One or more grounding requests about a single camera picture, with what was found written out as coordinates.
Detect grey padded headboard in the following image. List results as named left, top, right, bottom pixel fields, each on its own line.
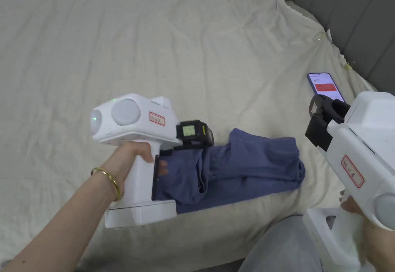
left=284, top=0, right=395, bottom=96

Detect person's right hand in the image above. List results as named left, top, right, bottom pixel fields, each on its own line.
left=338, top=188, right=395, bottom=272

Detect dark blue garment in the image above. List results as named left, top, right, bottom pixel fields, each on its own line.
left=158, top=127, right=306, bottom=215

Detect smartphone with lit screen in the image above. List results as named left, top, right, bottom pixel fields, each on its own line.
left=307, top=73, right=346, bottom=103

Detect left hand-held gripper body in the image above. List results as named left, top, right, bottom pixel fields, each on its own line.
left=91, top=93, right=184, bottom=229

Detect person's legs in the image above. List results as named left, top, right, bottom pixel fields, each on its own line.
left=237, top=215, right=325, bottom=272

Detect bed with beige sheet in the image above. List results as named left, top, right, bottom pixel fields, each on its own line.
left=0, top=0, right=378, bottom=269

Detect person's left hand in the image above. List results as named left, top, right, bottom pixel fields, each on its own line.
left=103, top=140, right=169, bottom=202

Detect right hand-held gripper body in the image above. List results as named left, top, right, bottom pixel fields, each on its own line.
left=302, top=91, right=395, bottom=272

